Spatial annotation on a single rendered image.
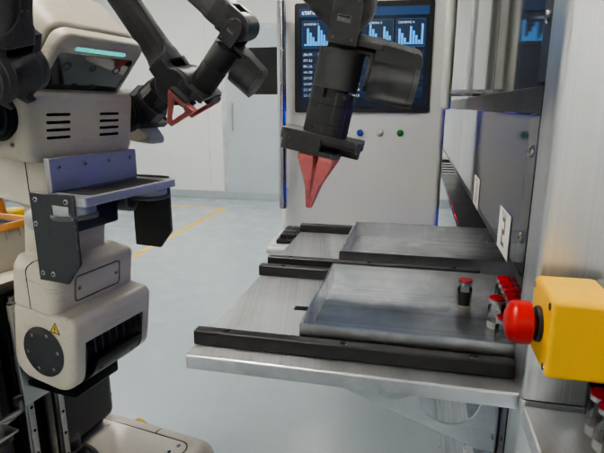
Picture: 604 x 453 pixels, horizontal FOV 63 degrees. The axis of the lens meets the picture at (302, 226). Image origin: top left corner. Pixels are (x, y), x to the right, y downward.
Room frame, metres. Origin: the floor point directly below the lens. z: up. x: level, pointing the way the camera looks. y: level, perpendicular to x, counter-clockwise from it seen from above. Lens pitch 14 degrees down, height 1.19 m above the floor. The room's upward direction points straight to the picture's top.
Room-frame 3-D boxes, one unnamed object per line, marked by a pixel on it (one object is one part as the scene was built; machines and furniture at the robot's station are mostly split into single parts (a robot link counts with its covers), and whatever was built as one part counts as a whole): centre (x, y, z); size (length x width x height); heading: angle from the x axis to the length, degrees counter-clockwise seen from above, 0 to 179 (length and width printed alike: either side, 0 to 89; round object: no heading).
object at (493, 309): (0.65, -0.27, 0.90); 0.02 x 0.02 x 0.05
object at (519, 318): (0.42, -0.21, 0.99); 0.04 x 0.04 x 0.04; 77
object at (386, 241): (1.01, -0.27, 0.90); 0.34 x 0.26 x 0.04; 77
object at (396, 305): (0.68, -0.19, 0.90); 0.34 x 0.26 x 0.04; 77
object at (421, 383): (0.86, -0.16, 0.87); 0.70 x 0.48 x 0.02; 167
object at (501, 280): (0.66, -0.30, 0.90); 0.18 x 0.02 x 0.05; 167
